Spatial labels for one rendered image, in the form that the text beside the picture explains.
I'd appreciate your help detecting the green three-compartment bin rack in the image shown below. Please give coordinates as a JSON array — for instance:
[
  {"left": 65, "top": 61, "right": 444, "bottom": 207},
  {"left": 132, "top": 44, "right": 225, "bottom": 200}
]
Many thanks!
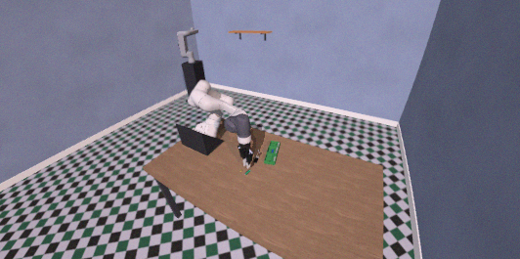
[{"left": 264, "top": 141, "right": 280, "bottom": 165}]

